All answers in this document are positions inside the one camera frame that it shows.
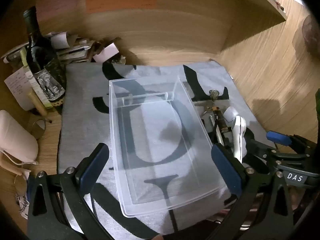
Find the dark wine bottle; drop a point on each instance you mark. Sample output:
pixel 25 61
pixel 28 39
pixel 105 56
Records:
pixel 37 55

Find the pile of papers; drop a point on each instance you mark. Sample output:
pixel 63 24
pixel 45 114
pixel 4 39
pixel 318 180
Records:
pixel 75 51

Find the cream rolled paper stick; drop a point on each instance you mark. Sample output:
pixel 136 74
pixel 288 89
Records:
pixel 37 103

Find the white fabric pouch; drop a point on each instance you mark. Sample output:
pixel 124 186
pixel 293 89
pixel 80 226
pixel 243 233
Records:
pixel 15 135

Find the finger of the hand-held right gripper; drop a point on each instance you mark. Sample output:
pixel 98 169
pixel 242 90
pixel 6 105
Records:
pixel 251 137
pixel 276 137

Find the pink sticky note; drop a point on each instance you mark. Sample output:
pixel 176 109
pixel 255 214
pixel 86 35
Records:
pixel 60 6

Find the orange sticky note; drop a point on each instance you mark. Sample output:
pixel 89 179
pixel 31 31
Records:
pixel 120 1

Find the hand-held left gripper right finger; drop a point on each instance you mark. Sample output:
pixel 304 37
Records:
pixel 226 170

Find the grey mat with black letters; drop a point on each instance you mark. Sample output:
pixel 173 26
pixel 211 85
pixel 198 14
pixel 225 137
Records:
pixel 80 85

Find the white handwritten note paper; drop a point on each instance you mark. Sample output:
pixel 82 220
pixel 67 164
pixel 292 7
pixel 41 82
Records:
pixel 17 85

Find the crystal glass knob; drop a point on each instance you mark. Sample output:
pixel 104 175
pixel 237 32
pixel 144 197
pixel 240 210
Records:
pixel 214 94

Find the wooden shelf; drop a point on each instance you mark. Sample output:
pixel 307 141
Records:
pixel 250 7

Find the clear plastic storage box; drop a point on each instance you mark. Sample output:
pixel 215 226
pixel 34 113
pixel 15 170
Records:
pixel 150 130

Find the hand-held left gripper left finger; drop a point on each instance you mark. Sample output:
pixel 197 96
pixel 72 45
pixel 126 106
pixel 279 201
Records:
pixel 93 165

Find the dark round object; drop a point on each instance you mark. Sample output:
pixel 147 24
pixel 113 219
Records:
pixel 311 35

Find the eyeglasses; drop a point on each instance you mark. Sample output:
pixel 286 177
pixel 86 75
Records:
pixel 21 183

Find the white earbud case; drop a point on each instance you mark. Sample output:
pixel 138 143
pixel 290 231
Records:
pixel 231 113

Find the white paper roll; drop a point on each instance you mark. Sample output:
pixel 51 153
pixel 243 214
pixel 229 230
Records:
pixel 60 40
pixel 107 52

